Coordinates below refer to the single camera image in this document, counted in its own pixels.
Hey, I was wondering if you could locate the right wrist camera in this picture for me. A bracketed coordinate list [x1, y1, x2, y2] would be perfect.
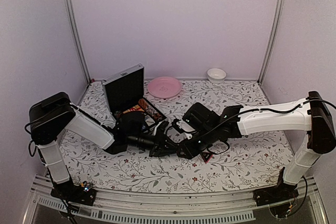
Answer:
[172, 119, 195, 139]

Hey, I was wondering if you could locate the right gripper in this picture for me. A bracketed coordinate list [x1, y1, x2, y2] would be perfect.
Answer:
[177, 127, 217, 161]

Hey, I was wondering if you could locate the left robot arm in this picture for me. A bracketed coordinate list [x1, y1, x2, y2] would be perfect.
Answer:
[25, 92, 177, 200]

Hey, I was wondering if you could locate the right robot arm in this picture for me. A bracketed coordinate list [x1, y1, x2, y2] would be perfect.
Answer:
[177, 91, 335, 201]

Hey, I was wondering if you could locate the white bowl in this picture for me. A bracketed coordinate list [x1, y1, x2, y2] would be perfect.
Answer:
[207, 68, 227, 83]

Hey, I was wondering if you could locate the frame post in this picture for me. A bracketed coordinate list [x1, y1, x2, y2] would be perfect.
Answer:
[258, 0, 285, 85]
[64, 0, 91, 84]

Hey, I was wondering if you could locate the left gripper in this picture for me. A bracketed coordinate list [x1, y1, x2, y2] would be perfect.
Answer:
[128, 131, 179, 158]

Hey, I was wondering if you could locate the black triangle card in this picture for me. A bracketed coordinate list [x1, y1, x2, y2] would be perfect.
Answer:
[201, 152, 213, 164]

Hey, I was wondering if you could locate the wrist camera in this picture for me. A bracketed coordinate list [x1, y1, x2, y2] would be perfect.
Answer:
[152, 121, 169, 135]
[172, 119, 195, 139]

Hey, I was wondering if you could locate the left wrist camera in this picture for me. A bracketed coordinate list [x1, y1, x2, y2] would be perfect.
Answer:
[152, 121, 169, 135]

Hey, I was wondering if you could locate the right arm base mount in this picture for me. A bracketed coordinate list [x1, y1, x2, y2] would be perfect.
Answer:
[253, 179, 299, 206]

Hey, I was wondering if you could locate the left frame post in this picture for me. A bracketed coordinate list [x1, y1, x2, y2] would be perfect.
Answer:
[64, 0, 91, 84]

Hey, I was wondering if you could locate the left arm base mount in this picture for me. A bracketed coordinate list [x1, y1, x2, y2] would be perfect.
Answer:
[51, 180, 97, 206]

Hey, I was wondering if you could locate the red blue chip roll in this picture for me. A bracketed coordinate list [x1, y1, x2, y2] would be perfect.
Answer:
[138, 98, 151, 110]

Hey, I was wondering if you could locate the grey white chip stack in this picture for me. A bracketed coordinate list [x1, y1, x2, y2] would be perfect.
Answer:
[146, 107, 163, 122]

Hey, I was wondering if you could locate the pink plate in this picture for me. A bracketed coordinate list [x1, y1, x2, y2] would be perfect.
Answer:
[147, 77, 182, 99]

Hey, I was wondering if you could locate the right frame post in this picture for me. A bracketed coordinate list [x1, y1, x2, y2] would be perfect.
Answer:
[258, 0, 285, 85]

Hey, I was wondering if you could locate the aluminium poker case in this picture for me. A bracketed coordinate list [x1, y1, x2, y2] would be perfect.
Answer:
[102, 63, 167, 128]

